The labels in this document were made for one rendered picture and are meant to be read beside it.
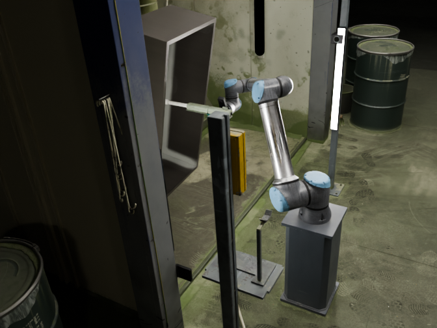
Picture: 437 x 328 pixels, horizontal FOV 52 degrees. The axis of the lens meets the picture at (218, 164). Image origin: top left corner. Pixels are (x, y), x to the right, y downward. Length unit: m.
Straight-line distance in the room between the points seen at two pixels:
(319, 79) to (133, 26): 2.99
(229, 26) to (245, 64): 0.42
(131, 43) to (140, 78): 0.15
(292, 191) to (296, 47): 2.37
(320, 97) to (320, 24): 0.73
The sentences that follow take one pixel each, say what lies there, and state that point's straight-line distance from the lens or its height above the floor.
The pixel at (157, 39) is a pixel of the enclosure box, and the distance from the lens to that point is 2.59.
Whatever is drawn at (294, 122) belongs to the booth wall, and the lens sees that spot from 4.91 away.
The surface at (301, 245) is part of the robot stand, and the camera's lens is 2.74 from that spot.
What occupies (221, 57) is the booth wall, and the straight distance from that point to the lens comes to 5.02.
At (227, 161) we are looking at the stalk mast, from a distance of 1.65.
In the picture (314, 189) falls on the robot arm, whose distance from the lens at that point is 2.56.
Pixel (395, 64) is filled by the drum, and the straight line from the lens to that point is 4.97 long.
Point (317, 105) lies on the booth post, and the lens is 4.74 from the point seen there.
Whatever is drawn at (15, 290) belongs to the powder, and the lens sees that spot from 2.23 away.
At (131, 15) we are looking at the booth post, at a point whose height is 1.91.
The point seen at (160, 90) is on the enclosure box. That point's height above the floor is 1.35.
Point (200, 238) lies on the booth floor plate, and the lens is 3.53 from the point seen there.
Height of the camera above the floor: 2.28
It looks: 30 degrees down
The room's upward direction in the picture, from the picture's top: 4 degrees counter-clockwise
